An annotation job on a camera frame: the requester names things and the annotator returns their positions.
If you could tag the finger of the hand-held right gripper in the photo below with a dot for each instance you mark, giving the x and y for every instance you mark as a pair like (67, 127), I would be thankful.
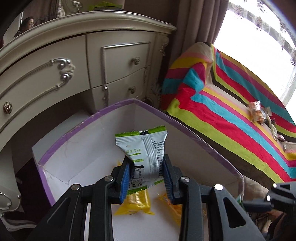
(279, 194)

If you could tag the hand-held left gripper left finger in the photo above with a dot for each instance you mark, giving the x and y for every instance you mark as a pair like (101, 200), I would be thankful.
(124, 183)

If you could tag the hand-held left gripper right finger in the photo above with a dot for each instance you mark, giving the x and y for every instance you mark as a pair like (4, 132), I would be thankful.
(167, 183)

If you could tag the green white snack packet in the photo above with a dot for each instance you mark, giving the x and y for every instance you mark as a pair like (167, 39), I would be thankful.
(148, 153)

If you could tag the purple-rimmed white box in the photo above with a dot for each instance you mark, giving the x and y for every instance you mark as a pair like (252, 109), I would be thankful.
(92, 150)

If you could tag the yellow snack packet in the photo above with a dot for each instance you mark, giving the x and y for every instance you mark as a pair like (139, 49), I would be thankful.
(136, 204)
(175, 210)

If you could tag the beige plaid quilted robe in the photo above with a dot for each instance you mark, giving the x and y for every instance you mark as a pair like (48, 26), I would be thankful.
(254, 187)

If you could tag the pile of small snack packets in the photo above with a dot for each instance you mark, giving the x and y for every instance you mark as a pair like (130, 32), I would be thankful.
(274, 129)

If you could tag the orange snack packet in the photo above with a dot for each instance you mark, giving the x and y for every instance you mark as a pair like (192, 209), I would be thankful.
(255, 111)

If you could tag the striped colourful blanket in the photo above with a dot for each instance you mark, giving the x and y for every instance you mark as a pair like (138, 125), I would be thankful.
(219, 111)

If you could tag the white ornate chair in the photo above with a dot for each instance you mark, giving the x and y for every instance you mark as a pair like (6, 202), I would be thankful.
(13, 222)

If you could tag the cream ornate dresser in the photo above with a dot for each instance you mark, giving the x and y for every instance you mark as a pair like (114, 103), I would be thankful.
(46, 92)

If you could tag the brown curtain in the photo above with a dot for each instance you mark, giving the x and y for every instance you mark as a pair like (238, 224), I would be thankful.
(198, 23)

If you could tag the white lace window curtain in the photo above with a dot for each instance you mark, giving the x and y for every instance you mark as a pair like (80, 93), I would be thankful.
(266, 23)

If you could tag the ornate framed mirror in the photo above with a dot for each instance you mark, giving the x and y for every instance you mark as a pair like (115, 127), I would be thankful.
(13, 30)

